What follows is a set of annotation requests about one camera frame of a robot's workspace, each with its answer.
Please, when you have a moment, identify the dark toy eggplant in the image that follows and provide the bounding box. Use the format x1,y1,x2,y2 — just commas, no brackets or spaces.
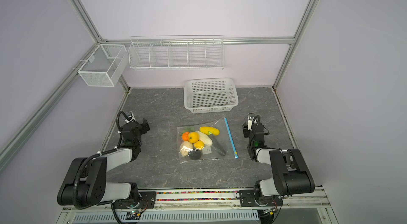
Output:
209,133,226,157

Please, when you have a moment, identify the clear zip top bag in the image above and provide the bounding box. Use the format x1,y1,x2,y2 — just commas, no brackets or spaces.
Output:
176,118,238,164

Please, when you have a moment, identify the yellow toy corn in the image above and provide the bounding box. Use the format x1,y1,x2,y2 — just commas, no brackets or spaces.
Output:
199,127,220,136

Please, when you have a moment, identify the white toy cucumber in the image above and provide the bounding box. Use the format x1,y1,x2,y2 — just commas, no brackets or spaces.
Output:
196,131,213,146

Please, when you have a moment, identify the orange toy carrot piece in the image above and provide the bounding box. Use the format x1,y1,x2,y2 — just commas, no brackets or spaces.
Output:
181,131,189,141

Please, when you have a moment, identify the beige toy potato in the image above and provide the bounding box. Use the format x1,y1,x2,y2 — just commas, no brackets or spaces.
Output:
179,141,194,157

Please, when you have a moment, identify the yellow toy lemon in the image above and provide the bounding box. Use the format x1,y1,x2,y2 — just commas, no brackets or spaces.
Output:
194,141,205,150

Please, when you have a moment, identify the green toy leaf vegetable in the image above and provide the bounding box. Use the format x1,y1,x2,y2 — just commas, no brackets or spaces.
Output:
182,127,196,134

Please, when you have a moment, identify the black toy avocado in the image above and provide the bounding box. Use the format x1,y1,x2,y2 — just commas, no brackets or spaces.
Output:
188,149,202,160

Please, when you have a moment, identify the white perforated plastic basket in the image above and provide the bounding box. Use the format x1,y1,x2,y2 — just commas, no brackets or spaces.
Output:
184,78,238,114

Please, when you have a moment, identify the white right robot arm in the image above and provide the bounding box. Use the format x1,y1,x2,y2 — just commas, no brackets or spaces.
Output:
242,113,315,207

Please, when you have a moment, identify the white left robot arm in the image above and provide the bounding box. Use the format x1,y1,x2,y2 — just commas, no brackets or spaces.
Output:
57,111,150,210

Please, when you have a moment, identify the white mesh wall box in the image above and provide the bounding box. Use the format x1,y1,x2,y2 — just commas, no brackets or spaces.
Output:
78,44,128,87

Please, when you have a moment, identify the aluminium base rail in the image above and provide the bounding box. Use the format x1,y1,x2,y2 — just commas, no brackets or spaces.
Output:
57,188,338,224

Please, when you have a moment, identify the white wire wall rack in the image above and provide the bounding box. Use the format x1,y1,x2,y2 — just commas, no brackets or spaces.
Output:
128,35,225,70

